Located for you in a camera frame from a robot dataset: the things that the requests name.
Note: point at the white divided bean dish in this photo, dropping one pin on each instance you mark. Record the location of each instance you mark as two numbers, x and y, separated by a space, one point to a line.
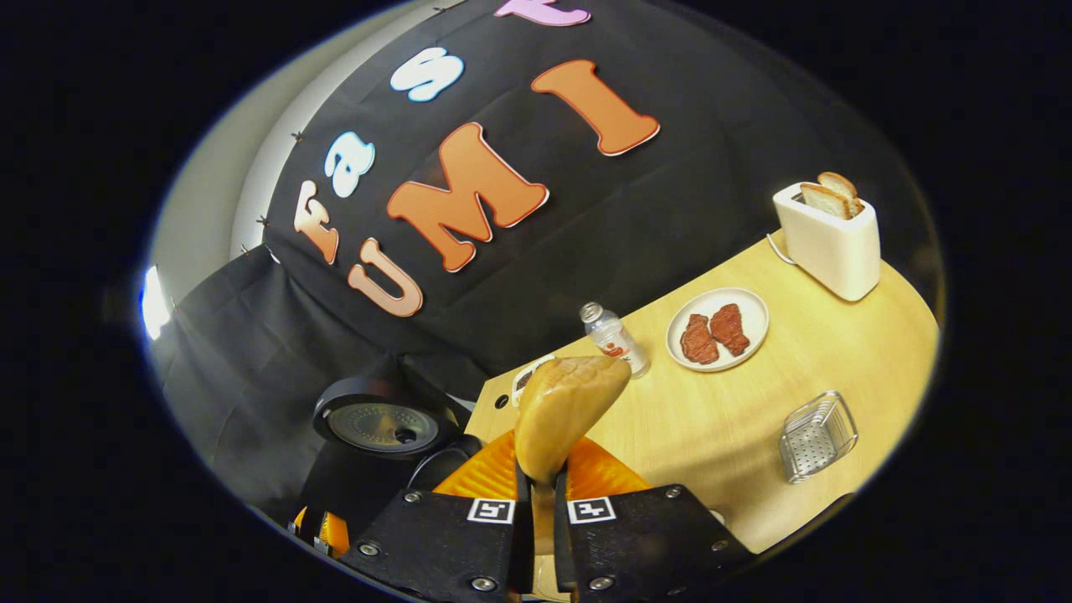
523 381

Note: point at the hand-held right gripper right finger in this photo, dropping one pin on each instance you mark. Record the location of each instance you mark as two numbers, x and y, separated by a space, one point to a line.
653 540

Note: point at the wooden spoon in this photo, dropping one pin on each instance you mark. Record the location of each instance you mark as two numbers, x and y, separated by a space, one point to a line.
561 410

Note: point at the black backdrop cloth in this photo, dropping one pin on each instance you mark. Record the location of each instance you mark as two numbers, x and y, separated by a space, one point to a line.
586 209

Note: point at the black and silver rice cooker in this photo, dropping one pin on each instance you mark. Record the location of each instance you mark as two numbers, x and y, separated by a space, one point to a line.
377 427

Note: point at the white toaster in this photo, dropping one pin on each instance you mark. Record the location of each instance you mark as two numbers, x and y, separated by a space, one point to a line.
837 251

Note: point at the clear drink bottle red label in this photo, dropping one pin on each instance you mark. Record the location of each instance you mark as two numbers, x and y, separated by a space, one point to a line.
618 342

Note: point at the red meat piece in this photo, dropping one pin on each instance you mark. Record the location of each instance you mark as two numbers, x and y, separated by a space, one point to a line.
730 329
699 339

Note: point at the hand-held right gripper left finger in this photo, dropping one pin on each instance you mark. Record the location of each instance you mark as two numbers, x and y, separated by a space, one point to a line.
435 540

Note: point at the toast bread slice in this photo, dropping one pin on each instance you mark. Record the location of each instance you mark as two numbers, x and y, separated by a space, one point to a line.
825 201
842 186

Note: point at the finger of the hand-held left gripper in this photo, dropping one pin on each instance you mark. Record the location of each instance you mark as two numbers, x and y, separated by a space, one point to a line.
333 534

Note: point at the ceiling light panel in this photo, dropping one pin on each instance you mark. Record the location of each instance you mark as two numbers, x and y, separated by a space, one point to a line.
154 303

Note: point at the white round plate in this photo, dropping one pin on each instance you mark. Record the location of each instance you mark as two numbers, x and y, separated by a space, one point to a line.
754 306

